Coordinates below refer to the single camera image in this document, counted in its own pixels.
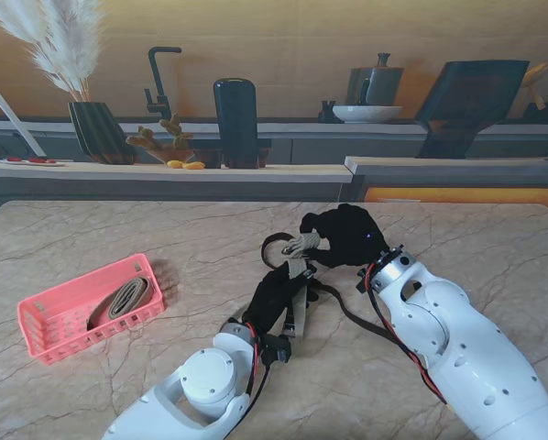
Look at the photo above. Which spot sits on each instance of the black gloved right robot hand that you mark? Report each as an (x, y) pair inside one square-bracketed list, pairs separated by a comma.
[(352, 238)]

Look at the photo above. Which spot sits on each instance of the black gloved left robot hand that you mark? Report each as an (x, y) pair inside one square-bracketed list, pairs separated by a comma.
[(274, 298)]

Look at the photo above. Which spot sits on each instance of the long beige woven belt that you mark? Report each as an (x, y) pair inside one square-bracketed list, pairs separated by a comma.
[(299, 316)]

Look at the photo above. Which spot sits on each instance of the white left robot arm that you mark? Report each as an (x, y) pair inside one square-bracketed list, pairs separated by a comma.
[(200, 380)]

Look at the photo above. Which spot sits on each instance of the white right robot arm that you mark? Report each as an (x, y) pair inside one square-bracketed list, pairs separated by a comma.
[(452, 344)]

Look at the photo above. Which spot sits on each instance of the black leather belt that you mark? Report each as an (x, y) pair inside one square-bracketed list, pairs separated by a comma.
[(370, 327)]

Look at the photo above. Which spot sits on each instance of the pink plastic storage basket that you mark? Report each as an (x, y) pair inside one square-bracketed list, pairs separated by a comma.
[(63, 316)]

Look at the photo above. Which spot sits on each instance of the grey counter with orange light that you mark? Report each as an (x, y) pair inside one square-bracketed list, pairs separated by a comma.
[(439, 176)]

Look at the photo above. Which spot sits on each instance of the grey back cabinet counter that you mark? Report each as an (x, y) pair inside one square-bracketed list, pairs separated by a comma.
[(301, 128)]

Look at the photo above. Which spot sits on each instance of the white shallow bowl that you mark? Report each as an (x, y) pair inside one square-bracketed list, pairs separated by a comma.
[(368, 113)]

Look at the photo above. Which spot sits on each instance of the small black bottles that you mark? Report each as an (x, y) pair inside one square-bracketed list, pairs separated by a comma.
[(326, 114)]

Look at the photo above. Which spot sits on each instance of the yellow orange fruit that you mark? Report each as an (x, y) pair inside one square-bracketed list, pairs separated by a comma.
[(194, 166), (175, 163)]

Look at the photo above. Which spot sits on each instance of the grey jug with lid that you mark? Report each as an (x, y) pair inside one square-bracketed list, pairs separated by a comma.
[(384, 87)]

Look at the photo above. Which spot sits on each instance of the dark slanted board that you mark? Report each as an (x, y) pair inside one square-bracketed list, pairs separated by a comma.
[(471, 105)]

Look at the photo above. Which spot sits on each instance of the cactus plant in bowl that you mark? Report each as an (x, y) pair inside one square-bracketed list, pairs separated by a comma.
[(178, 137)]

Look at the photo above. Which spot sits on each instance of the dark ribbed vase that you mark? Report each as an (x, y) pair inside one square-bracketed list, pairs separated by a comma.
[(100, 133)]

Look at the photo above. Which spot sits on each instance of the yellow wooden utensil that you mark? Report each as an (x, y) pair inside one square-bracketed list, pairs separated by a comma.
[(535, 73)]

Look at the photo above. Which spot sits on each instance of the black kitchen faucet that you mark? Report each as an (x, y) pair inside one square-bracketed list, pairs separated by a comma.
[(158, 78)]

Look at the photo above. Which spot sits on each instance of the plate with red slices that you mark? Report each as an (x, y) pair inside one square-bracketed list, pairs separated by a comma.
[(36, 161)]

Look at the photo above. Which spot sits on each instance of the white leaning slat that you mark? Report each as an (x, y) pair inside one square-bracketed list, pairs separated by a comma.
[(17, 124)]

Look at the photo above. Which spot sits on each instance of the white pampas grass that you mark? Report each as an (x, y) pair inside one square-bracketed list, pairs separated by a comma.
[(68, 55)]

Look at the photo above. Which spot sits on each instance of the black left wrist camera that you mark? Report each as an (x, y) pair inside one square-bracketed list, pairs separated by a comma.
[(276, 348)]

